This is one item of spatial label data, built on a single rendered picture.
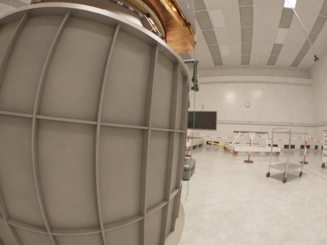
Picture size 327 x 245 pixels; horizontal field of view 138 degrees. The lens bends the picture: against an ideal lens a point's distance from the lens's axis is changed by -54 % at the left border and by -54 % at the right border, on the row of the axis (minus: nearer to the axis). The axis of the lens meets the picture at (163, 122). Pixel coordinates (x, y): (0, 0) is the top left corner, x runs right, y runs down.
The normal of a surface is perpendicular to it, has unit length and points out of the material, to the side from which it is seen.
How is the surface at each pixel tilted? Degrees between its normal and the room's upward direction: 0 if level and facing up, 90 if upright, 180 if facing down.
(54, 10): 180
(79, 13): 180
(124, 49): 90
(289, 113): 90
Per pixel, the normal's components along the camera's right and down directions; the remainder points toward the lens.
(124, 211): 0.73, 0.01
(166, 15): -0.07, 0.99
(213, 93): -0.48, -0.09
